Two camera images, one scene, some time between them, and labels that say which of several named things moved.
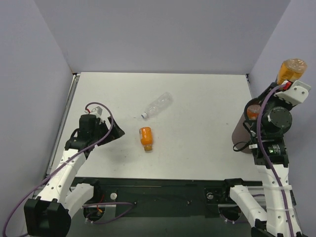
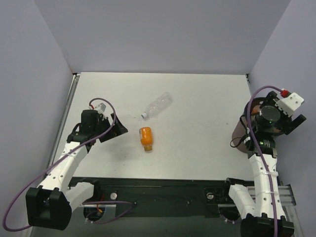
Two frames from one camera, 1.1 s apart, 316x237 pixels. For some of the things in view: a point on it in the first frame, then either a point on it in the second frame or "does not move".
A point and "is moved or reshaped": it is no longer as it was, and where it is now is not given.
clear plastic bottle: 163,102 does not move
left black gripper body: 106,133 does not move
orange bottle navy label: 291,69 is moved or reshaped
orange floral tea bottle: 253,111 does not move
